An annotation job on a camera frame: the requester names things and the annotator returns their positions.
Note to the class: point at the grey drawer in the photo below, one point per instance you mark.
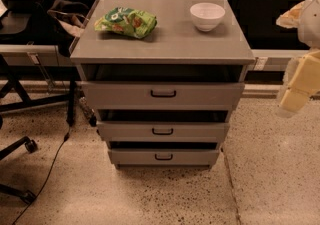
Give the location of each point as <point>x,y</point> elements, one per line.
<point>163,131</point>
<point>153,157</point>
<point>162,95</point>

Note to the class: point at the grey bottom drawer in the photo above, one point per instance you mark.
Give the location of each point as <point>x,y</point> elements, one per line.
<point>153,157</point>

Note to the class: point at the dark bag with strap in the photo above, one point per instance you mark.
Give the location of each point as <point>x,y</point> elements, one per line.
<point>70,19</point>

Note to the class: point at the grey drawer cabinet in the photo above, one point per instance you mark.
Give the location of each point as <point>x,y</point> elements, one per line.
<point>175,52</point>

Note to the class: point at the white ceramic bowl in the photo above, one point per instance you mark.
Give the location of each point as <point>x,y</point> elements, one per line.
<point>206,16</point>

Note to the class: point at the black chair seat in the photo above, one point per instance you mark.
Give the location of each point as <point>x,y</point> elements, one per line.
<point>22,21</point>

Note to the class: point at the grey top drawer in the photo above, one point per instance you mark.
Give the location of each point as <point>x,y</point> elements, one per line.
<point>162,95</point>

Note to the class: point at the black desk frame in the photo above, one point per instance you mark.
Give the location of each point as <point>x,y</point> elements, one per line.
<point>26,101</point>

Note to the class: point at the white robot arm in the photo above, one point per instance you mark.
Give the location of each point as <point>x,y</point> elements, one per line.
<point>301,80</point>

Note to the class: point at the green snack bag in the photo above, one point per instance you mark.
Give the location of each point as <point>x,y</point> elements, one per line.
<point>127,21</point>

